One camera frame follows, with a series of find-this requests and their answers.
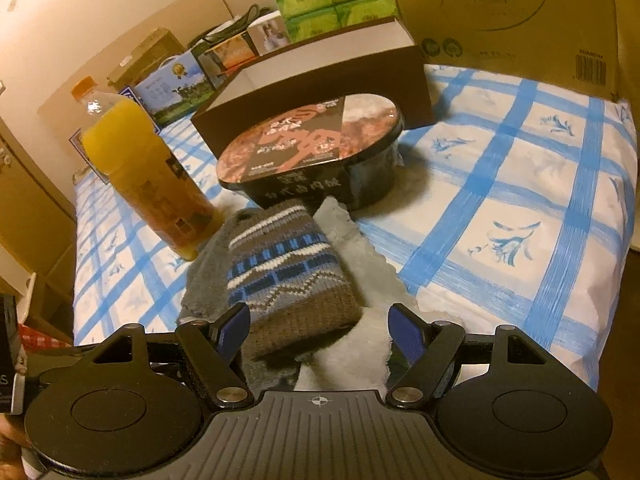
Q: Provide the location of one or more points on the large cardboard box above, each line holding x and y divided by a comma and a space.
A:
500, 10

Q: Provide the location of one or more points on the orange juice bottle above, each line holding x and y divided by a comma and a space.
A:
150, 185

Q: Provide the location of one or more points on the white photo box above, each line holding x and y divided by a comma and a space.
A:
272, 35

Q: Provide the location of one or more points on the small cardboard box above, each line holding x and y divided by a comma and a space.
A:
150, 50

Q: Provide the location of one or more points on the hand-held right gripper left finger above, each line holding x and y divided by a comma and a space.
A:
235, 330

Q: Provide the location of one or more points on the black instant rice bowl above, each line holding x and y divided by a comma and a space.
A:
300, 135

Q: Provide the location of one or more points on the orange printed box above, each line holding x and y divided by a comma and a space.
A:
230, 55

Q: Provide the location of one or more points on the blue checked bedsheet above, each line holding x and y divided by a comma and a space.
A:
500, 185

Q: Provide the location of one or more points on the green blue milk box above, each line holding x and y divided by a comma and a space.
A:
170, 90

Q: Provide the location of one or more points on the knit patterned sock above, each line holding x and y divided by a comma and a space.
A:
290, 280

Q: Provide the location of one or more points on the black bag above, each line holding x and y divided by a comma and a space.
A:
245, 17

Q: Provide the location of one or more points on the brown box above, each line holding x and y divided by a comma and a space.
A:
350, 75

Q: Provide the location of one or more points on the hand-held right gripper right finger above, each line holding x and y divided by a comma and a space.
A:
407, 335

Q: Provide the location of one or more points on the red checked bag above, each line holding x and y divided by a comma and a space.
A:
40, 337

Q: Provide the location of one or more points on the wooden wardrobe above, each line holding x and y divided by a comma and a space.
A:
30, 220

